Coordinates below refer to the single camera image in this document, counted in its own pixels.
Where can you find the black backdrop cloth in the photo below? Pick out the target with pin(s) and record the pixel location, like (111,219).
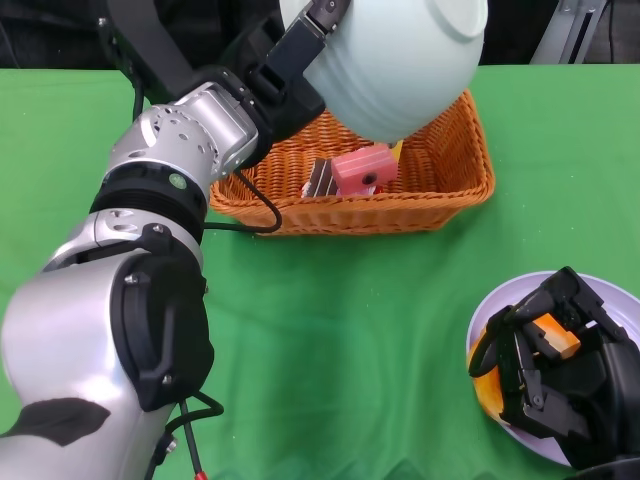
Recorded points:
(50,35)

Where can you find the pale lavender plate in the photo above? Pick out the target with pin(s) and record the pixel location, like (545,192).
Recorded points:
(505,295)

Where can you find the green tablecloth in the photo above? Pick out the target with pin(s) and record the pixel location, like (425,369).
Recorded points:
(350,325)

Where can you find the grey metal frame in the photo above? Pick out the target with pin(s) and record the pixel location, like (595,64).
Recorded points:
(565,35)

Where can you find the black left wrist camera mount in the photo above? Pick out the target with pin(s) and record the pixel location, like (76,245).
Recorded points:
(150,45)

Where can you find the grey round bowl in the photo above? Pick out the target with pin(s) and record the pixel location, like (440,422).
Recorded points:
(400,70)

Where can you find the pink layered cake slice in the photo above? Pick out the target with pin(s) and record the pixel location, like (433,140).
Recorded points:
(365,191)

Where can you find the chocolate layered cake slice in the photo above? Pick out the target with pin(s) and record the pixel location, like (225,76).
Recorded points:
(322,180)

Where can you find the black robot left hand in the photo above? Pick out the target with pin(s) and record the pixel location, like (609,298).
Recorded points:
(280,100)

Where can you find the yellow cake block black dot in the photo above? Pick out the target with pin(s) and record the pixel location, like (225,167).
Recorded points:
(397,150)

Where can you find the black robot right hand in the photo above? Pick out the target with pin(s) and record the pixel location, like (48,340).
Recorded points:
(600,390)

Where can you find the orange wicker basket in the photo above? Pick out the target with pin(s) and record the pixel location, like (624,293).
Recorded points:
(360,210)

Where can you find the orange striped bread roll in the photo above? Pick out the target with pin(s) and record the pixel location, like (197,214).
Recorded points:
(487,395)

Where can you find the pink cake block black dot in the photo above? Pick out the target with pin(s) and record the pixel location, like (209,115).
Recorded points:
(360,167)

